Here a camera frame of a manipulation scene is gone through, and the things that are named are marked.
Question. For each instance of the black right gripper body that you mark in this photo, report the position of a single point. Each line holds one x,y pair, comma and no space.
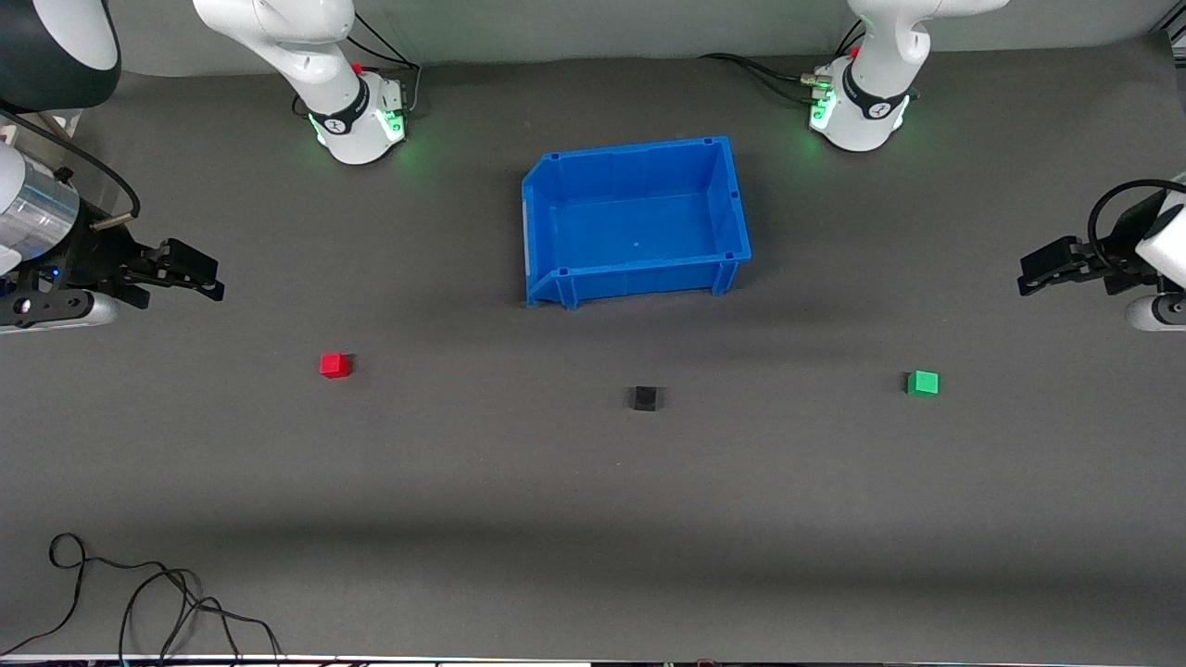
98,252

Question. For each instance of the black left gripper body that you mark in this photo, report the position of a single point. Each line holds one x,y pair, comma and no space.
1116,257

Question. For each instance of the small green cube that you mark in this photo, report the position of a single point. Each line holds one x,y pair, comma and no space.
922,383

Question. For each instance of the small red cube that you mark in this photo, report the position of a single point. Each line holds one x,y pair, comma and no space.
334,365

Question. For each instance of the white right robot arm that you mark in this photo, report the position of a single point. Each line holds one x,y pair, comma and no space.
306,46

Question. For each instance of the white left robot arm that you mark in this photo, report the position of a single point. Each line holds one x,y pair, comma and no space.
871,102

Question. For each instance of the small black cube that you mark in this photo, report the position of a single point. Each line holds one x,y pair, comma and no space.
645,399

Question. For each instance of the blue plastic storage bin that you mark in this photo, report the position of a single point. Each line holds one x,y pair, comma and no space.
639,227

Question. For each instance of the dark grey table mat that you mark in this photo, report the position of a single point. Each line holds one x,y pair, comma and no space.
593,500

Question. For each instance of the aluminium frame rail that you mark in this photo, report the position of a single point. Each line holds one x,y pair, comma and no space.
1177,32

